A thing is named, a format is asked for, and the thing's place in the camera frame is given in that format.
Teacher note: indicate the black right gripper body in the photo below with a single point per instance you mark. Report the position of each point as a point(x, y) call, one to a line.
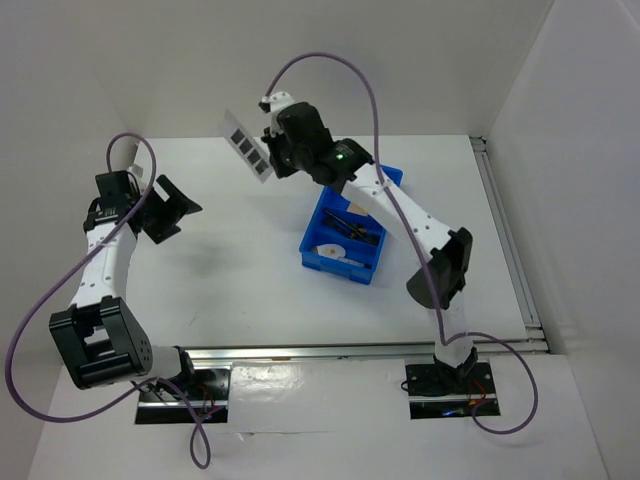
point(285, 158)

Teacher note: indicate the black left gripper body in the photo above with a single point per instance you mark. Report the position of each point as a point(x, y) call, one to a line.
point(144, 206)

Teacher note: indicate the hair pin card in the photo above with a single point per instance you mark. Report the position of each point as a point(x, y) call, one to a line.
point(246, 147)

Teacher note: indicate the thin black makeup brush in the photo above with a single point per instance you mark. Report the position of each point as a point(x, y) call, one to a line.
point(331, 221)

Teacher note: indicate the white oval makeup sponge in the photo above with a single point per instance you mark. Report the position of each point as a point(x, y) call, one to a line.
point(329, 250)

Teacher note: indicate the black fan makeup brush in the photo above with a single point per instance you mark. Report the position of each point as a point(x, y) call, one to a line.
point(370, 239)

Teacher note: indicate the beige square makeup sponge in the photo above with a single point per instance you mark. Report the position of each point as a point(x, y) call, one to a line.
point(356, 209)

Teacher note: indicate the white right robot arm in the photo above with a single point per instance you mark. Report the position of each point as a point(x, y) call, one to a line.
point(444, 256)

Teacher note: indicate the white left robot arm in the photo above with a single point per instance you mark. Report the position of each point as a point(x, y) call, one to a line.
point(99, 339)

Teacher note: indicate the blue divided plastic bin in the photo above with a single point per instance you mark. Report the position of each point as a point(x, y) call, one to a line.
point(317, 234)

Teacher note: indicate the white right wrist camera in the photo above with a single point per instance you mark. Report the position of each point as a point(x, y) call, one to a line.
point(274, 103)

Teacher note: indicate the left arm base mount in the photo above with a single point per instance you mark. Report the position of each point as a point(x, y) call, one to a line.
point(207, 392)

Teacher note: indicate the front aluminium rail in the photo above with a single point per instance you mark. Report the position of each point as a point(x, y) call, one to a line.
point(304, 352)

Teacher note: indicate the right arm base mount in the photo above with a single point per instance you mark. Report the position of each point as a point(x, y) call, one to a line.
point(430, 397)

